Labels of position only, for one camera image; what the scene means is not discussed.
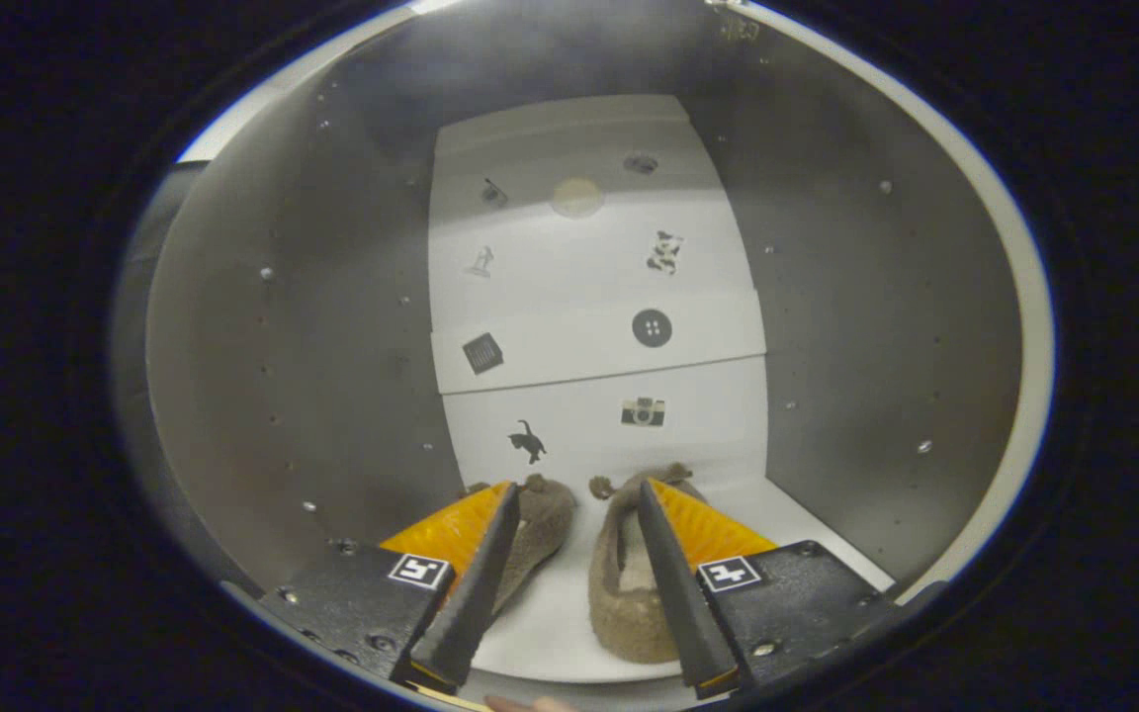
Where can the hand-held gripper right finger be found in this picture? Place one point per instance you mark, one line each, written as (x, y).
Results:
(683, 613)

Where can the grey shoe cabinet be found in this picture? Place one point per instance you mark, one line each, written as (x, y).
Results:
(579, 277)

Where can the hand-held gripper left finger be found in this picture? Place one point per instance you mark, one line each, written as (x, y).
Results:
(481, 593)

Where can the brown fuzzy shoe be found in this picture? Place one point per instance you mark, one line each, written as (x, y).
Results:
(619, 633)
(545, 524)

